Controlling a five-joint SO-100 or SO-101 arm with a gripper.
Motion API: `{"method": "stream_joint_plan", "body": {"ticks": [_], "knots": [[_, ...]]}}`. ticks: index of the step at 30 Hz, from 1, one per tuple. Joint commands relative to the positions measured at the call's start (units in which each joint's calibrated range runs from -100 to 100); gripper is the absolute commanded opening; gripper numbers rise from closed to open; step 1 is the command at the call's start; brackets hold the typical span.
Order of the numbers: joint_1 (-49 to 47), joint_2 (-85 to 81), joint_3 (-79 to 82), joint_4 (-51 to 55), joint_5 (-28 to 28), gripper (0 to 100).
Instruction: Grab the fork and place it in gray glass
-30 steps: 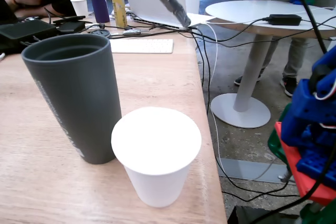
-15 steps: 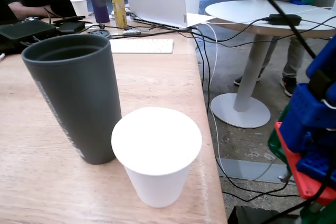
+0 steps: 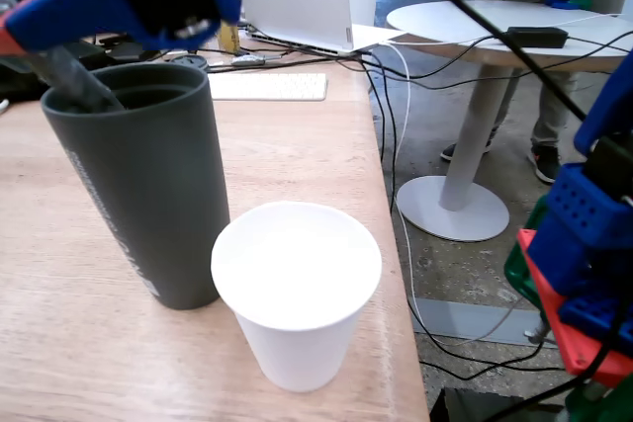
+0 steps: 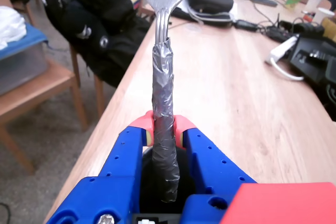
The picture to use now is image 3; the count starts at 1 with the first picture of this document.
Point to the blue gripper with motor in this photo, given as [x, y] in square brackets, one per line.
[74, 14]

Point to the gold drink can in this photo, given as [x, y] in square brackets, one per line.
[230, 41]

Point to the foil-wrapped fork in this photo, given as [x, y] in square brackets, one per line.
[74, 78]

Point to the round white pedestal table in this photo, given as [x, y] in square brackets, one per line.
[445, 22]

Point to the crumpled foil piece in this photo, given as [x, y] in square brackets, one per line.
[247, 61]

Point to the white keyboard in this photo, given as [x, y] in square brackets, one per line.
[267, 87]

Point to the black power adapter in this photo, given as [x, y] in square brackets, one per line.
[536, 37]

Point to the large white paper cup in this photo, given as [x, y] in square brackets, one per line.
[297, 293]

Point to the dark gray tall tumbler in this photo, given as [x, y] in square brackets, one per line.
[148, 194]

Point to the red robot base plate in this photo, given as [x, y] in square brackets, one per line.
[578, 343]

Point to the small black power brick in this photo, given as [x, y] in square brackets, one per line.
[128, 54]

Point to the black round lid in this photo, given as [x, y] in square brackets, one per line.
[189, 63]

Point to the green clamp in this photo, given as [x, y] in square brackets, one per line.
[519, 269]
[603, 402]

